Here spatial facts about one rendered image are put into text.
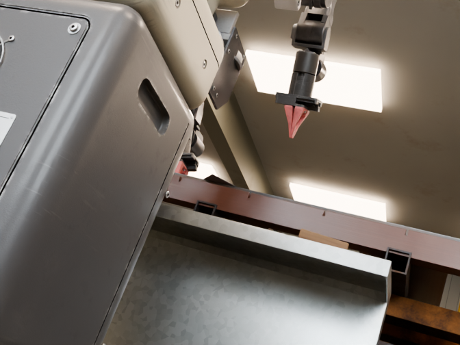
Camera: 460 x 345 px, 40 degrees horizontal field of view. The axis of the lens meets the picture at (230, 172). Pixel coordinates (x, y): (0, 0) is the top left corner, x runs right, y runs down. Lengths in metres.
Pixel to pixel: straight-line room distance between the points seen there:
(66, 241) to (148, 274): 0.76
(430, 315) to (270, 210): 0.42
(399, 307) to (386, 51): 3.95
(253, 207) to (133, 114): 0.77
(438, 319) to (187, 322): 0.55
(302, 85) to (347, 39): 3.80
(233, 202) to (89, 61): 0.85
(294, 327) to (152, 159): 0.63
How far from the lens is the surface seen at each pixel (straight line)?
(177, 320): 1.35
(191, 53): 0.82
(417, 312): 1.50
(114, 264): 0.75
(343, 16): 5.07
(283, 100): 1.49
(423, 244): 1.38
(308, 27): 1.52
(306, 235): 1.27
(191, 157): 1.70
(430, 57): 5.25
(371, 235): 1.39
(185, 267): 1.38
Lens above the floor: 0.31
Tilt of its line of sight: 22 degrees up
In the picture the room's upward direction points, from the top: 21 degrees clockwise
